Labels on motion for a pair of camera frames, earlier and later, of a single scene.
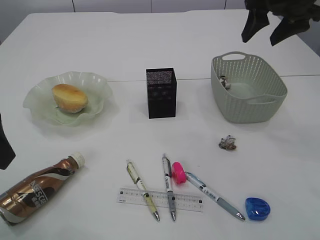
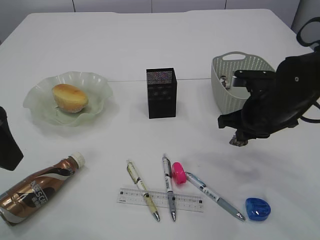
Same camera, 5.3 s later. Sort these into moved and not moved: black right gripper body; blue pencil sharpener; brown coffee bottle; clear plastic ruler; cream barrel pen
Moved: black right gripper body
Not moved: clear plastic ruler; brown coffee bottle; cream barrel pen; blue pencil sharpener
